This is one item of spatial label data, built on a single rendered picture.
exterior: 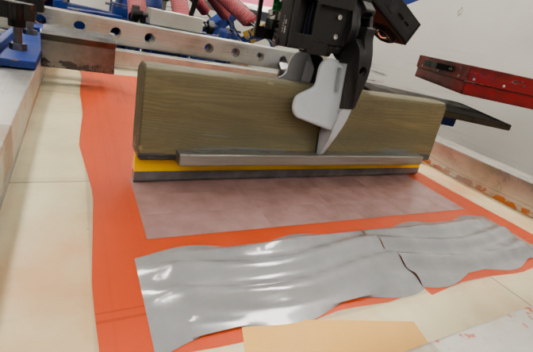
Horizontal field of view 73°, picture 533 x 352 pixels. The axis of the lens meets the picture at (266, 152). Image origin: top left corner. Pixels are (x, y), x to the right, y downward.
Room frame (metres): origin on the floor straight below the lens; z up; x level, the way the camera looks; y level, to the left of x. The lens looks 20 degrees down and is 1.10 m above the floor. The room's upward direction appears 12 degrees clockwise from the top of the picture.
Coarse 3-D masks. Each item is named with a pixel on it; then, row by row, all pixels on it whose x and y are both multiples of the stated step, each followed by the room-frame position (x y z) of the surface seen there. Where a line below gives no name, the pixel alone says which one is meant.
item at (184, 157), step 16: (176, 160) 0.27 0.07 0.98; (192, 160) 0.27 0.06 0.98; (208, 160) 0.27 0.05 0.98; (224, 160) 0.28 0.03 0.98; (240, 160) 0.29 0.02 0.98; (256, 160) 0.30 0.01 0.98; (272, 160) 0.31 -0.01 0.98; (288, 160) 0.32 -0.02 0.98; (304, 160) 0.32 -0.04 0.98; (320, 160) 0.34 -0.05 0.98; (336, 160) 0.35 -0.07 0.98; (352, 160) 0.36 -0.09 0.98; (368, 160) 0.37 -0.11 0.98; (384, 160) 0.38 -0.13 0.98; (400, 160) 0.40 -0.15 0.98; (416, 160) 0.41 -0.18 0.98
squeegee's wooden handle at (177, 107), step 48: (144, 96) 0.26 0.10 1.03; (192, 96) 0.28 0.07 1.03; (240, 96) 0.30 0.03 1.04; (288, 96) 0.33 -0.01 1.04; (384, 96) 0.39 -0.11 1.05; (144, 144) 0.26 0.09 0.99; (192, 144) 0.28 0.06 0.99; (240, 144) 0.30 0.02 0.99; (288, 144) 0.33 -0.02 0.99; (336, 144) 0.36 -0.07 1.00; (384, 144) 0.40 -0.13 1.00; (432, 144) 0.44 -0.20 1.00
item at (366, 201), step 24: (336, 192) 0.34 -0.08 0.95; (360, 192) 0.35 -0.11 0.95; (384, 192) 0.37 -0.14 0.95; (408, 192) 0.38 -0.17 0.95; (432, 192) 0.40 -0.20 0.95; (360, 216) 0.29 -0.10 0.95; (384, 216) 0.31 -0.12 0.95; (408, 216) 0.32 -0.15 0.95; (432, 216) 0.33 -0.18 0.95; (456, 216) 0.34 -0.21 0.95; (528, 240) 0.32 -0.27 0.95; (528, 264) 0.27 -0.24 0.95; (432, 288) 0.21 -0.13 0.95
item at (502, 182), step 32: (128, 64) 0.72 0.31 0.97; (192, 64) 0.78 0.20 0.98; (224, 64) 0.84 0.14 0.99; (0, 96) 0.30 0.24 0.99; (32, 96) 0.38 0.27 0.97; (0, 128) 0.23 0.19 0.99; (0, 160) 0.20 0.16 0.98; (448, 160) 0.49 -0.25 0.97; (480, 160) 0.46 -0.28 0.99; (0, 192) 0.20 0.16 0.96; (512, 192) 0.41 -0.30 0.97; (512, 320) 0.15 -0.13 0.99
